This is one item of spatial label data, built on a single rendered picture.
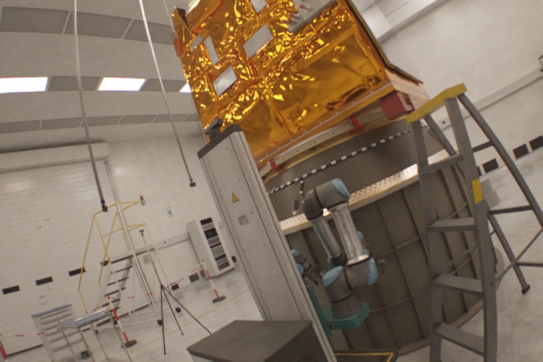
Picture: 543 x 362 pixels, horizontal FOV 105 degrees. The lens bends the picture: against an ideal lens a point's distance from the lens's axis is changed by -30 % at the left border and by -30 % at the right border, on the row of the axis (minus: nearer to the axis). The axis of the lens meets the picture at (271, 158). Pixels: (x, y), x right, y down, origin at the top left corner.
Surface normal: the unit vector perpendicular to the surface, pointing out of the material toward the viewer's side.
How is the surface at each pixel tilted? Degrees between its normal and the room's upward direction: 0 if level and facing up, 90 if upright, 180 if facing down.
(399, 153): 62
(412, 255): 90
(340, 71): 92
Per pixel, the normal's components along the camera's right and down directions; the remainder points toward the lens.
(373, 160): -0.26, -0.56
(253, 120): -0.62, 0.08
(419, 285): -0.14, -0.13
